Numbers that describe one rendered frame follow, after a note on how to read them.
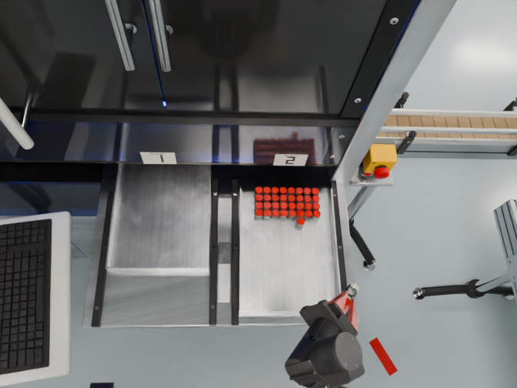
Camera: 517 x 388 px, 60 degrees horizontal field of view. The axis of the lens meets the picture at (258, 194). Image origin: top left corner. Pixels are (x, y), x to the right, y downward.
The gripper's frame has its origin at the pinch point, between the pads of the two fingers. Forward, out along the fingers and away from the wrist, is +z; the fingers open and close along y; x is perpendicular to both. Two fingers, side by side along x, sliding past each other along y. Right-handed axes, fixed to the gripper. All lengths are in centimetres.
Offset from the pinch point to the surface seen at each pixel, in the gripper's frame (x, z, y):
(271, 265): 30.5, 17.5, 7.0
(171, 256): 45, 4, 25
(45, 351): 69, -27, 25
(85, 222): 90, 14, 51
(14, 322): 72, -27, 35
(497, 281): 23, 105, -65
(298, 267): 26.6, 21.3, 2.3
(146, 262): 49, -1, 28
